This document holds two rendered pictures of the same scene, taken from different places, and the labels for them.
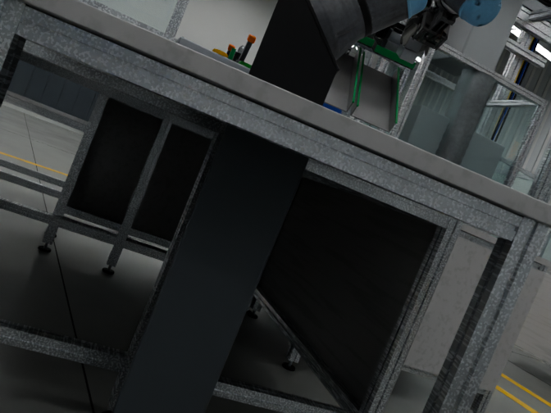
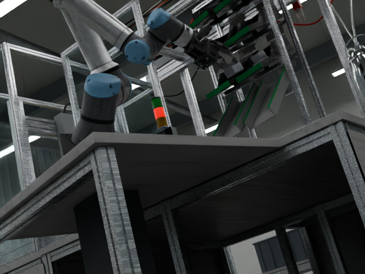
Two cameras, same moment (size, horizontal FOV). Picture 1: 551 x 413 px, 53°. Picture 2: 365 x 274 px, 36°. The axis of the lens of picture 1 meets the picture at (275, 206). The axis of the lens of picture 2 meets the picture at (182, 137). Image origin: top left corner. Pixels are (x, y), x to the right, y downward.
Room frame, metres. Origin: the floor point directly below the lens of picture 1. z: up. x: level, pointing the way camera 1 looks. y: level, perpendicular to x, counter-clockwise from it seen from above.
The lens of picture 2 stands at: (0.28, -1.55, 0.36)
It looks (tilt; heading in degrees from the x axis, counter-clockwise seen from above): 19 degrees up; 54
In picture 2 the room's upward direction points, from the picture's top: 15 degrees counter-clockwise
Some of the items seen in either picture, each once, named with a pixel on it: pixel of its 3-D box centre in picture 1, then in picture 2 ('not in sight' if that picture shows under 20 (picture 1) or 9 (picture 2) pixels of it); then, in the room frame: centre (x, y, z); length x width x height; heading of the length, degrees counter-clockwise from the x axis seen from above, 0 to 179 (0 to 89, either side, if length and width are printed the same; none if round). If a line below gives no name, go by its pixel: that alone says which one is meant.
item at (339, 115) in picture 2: not in sight; (257, 200); (2.02, 0.41, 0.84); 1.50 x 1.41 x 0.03; 110
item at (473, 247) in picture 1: (390, 288); not in sight; (2.80, -0.70, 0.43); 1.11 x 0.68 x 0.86; 110
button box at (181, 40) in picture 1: (214, 67); not in sight; (1.37, 0.27, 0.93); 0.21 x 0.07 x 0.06; 110
